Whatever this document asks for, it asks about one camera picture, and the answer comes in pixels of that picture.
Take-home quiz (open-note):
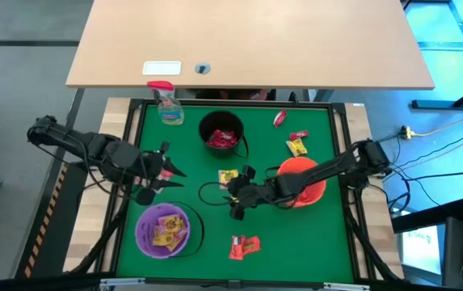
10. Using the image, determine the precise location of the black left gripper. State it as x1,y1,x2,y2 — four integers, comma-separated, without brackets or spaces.
133,140,188,207

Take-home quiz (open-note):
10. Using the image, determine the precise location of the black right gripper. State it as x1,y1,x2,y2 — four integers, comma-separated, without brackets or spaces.
225,163,281,222

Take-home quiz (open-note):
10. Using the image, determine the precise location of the yellow Sour Patch candy pack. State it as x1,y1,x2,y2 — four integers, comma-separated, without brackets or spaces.
217,168,240,191
286,138,309,158
165,236,183,253
158,213,183,232
151,230,172,247

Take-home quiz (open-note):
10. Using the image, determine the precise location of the orange Reese's candy pack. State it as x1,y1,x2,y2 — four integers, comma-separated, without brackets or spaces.
228,234,246,261
241,234,263,255

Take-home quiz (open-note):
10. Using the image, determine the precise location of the purple plastic bucket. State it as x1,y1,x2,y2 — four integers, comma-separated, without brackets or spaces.
134,200,206,259

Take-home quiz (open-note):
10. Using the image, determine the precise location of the Windex spray bottle red trigger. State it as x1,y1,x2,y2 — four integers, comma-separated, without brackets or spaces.
146,79,185,126

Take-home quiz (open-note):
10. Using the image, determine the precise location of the black pumpkin face bucket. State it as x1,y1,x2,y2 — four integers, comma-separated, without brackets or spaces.
197,109,250,159

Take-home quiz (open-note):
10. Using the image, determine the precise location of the green table mat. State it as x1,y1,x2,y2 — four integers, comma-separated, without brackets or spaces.
116,103,356,283

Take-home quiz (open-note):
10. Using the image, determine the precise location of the orange pumpkin face bucket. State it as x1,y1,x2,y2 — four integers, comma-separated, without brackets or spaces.
267,156,328,209

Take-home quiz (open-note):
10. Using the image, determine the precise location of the white rectangular desk plate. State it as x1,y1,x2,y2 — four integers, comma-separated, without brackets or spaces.
141,60,183,77

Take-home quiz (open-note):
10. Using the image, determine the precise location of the black yellow hazard strip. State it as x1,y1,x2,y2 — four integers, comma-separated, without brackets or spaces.
23,161,70,280

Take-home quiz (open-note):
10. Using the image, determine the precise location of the light wooden desk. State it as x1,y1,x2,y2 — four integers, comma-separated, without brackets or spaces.
65,0,436,91

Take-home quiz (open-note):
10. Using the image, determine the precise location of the white floor box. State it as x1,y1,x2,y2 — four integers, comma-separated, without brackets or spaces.
400,224,442,276

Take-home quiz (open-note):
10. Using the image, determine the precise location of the black desk foot bar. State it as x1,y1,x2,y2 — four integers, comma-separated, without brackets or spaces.
410,78,463,111

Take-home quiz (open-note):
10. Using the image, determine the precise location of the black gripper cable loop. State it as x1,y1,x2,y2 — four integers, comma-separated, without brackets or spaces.
197,180,232,207

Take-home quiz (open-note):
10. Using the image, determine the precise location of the black aluminium rig frame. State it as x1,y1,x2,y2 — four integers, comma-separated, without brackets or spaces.
93,96,377,291

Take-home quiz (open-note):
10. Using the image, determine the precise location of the silver metal bracket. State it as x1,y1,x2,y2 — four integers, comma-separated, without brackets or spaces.
322,281,372,291
99,277,146,290

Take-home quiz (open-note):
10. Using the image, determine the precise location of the beige floor cable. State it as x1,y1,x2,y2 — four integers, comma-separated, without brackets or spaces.
411,108,463,137

